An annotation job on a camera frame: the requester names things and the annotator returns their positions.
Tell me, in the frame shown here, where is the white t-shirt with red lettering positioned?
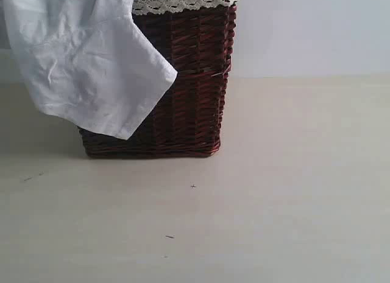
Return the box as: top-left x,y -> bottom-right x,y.
1,0 -> 177,140

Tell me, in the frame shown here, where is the dark red wicker basket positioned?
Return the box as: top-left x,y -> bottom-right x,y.
80,5 -> 236,159

